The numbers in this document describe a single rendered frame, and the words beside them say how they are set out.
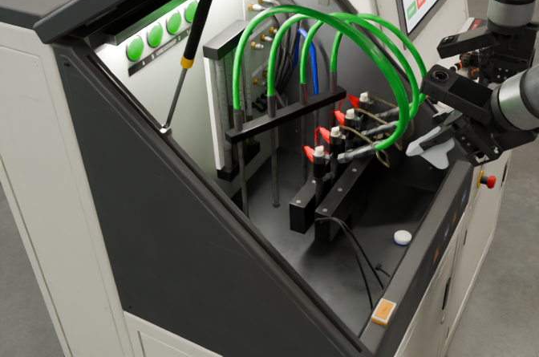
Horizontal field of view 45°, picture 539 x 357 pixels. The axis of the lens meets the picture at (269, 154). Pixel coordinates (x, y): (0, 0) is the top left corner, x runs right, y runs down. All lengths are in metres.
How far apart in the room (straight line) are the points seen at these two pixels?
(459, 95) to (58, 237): 0.92
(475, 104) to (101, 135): 0.62
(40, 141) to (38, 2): 0.29
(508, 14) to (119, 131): 0.69
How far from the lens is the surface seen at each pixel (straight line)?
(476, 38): 1.25
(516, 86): 0.90
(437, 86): 0.96
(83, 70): 1.11
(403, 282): 1.33
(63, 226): 1.46
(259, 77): 1.66
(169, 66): 1.34
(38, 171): 1.39
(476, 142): 0.98
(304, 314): 1.16
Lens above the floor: 1.92
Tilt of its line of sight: 36 degrees down
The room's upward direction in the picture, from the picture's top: 3 degrees counter-clockwise
